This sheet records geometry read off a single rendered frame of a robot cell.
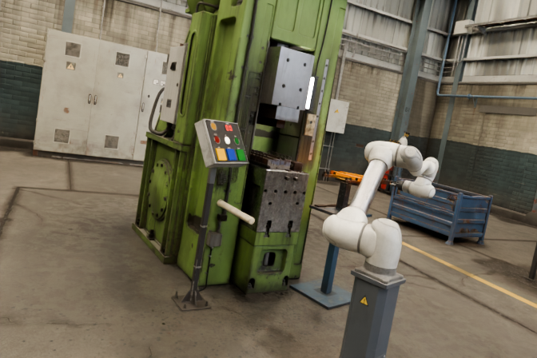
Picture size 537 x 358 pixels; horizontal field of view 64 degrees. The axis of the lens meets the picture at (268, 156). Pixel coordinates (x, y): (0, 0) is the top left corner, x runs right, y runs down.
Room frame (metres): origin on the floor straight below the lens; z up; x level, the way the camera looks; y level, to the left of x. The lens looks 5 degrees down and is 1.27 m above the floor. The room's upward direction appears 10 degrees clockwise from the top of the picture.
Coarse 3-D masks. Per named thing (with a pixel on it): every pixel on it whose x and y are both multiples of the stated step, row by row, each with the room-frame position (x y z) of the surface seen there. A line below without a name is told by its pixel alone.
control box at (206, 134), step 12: (204, 120) 2.55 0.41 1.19; (204, 132) 2.54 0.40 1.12; (216, 132) 2.60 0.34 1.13; (228, 132) 2.70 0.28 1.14; (204, 144) 2.53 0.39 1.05; (216, 144) 2.55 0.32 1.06; (228, 144) 2.65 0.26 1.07; (240, 144) 2.76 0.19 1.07; (204, 156) 2.52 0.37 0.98; (216, 156) 2.50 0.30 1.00
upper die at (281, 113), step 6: (264, 108) 3.16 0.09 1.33; (270, 108) 3.09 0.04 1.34; (276, 108) 3.02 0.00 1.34; (282, 108) 3.05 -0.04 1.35; (288, 108) 3.08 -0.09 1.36; (258, 114) 3.22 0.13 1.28; (264, 114) 3.15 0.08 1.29; (270, 114) 3.08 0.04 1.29; (276, 114) 3.03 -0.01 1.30; (282, 114) 3.05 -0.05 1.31; (288, 114) 3.08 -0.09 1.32; (294, 114) 3.11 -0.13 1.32; (288, 120) 3.09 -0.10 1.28; (294, 120) 3.12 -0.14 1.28
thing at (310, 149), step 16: (336, 0) 3.40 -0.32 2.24; (320, 16) 3.34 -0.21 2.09; (336, 16) 3.41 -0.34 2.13; (320, 32) 3.35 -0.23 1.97; (336, 32) 3.44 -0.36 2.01; (320, 48) 3.36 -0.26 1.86; (336, 48) 3.46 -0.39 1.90; (320, 64) 3.37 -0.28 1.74; (320, 80) 3.39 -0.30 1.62; (320, 96) 3.41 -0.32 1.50; (304, 112) 3.34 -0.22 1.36; (320, 112) 3.43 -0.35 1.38; (288, 128) 3.48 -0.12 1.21; (320, 128) 3.45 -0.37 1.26; (288, 144) 3.45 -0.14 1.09; (304, 144) 3.37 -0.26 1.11; (320, 144) 3.46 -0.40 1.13; (304, 160) 3.38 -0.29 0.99; (304, 208) 3.44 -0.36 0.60; (304, 224) 3.45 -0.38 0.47; (304, 240) 3.47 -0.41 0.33
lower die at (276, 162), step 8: (256, 152) 3.35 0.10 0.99; (264, 152) 3.35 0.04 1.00; (256, 160) 3.15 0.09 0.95; (264, 160) 3.07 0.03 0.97; (272, 160) 3.05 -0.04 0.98; (280, 160) 3.08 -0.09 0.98; (288, 160) 3.12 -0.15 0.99; (272, 168) 3.05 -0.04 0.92; (280, 168) 3.09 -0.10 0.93; (288, 168) 3.13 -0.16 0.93
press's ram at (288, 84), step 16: (272, 48) 3.08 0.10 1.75; (272, 64) 3.05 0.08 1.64; (288, 64) 3.04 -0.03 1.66; (304, 64) 3.12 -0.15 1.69; (272, 80) 3.02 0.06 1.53; (288, 80) 3.06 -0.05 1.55; (304, 80) 3.13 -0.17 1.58; (272, 96) 3.00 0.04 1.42; (288, 96) 3.07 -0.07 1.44; (304, 96) 3.15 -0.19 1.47
